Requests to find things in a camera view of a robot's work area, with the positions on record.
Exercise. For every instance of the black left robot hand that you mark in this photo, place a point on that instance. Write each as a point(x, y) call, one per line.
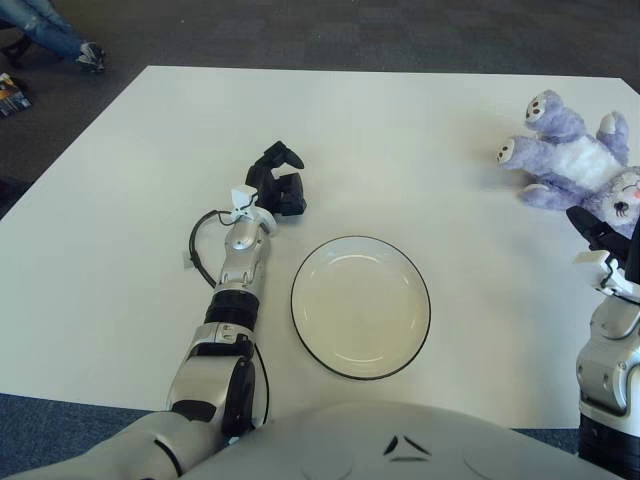
point(267, 187)

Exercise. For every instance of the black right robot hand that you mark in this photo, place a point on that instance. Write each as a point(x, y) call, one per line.
point(600, 232)

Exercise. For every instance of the purple plush rabbit doll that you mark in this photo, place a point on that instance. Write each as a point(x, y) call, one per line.
point(580, 160)

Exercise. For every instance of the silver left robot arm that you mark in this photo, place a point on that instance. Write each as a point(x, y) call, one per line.
point(240, 270)

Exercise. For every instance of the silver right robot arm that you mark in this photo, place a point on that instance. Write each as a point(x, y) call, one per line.
point(610, 350)

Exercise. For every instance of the white plate with black rim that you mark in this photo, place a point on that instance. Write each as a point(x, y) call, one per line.
point(360, 307)

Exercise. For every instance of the grey white sneaker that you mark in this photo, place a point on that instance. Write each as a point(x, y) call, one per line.
point(91, 56)

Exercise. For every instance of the dark printed book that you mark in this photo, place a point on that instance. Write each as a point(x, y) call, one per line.
point(12, 97)

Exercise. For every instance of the person's leg in jeans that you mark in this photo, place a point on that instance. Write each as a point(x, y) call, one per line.
point(45, 25)

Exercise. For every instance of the grey robot torso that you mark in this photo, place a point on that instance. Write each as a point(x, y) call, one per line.
point(375, 445)

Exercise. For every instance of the black chair base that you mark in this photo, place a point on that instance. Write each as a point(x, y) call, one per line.
point(15, 52)

